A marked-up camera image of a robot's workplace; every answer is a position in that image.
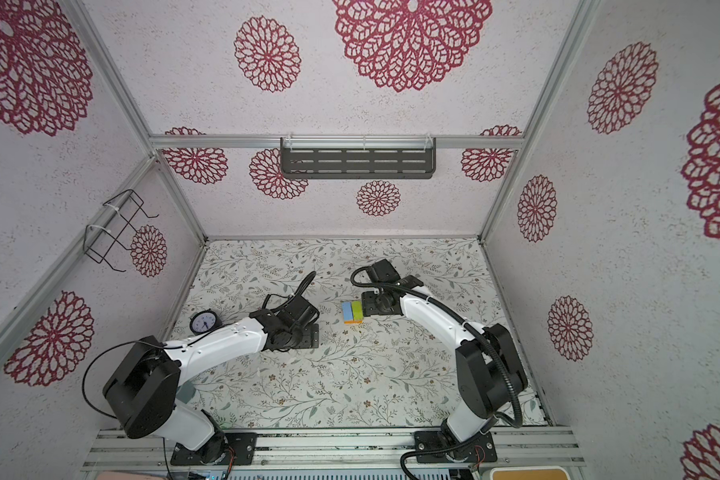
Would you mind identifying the lime green wood block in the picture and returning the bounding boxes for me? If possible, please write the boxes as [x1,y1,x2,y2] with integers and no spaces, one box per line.
[351,301,364,322]

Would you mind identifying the light blue wood block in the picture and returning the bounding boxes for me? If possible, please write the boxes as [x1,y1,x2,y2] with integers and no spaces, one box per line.
[341,301,354,322]

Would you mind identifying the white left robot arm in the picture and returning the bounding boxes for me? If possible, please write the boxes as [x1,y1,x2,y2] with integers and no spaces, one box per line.
[102,296,320,463]

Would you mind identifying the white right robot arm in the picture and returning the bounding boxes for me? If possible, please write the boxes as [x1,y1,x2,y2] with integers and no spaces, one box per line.
[350,259,528,443]

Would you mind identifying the small black alarm clock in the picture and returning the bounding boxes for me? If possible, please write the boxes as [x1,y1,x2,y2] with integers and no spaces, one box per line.
[189,309,222,335]

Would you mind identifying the teal ceramic cup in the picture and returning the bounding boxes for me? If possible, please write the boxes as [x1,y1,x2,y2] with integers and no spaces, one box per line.
[176,381,197,404]

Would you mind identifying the orange topped white box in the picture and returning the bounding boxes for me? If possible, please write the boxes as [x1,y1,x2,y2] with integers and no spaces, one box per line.
[489,466,571,480]

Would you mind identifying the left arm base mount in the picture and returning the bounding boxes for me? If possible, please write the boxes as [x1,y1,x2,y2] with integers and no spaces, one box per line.
[169,423,258,466]

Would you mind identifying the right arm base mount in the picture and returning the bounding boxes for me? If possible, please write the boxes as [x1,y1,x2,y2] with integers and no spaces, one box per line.
[414,422,498,464]

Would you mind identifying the dark grey wall shelf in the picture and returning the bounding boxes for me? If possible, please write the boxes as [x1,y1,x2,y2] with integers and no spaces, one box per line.
[280,137,437,180]

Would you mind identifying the black wire wall rack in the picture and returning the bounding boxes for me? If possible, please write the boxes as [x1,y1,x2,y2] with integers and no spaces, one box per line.
[82,188,159,273]

